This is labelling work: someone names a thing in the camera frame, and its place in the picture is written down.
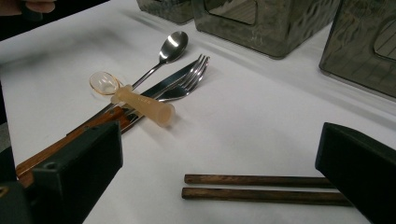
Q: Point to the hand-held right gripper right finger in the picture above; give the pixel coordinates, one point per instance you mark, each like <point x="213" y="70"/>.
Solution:
<point x="364" y="174"/>

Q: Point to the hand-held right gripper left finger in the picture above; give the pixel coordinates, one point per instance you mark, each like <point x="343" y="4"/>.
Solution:
<point x="77" y="174"/>

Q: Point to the translucent orange plastic spoon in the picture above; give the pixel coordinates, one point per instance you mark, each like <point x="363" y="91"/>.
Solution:
<point x="146" y="107"/>

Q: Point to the brown wooden chopstick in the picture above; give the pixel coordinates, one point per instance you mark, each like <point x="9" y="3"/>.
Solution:
<point x="255" y="179"/>
<point x="264" y="195"/>

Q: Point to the smoky clear plastic bin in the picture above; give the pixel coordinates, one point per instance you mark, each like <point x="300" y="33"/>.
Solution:
<point x="351" y="53"/>
<point x="168" y="11"/>
<point x="274" y="31"/>

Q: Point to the white table cover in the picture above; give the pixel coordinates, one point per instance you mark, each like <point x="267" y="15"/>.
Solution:
<point x="249" y="124"/>

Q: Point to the metal spoon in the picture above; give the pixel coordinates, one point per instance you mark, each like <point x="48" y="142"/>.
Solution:
<point x="174" y="46"/>

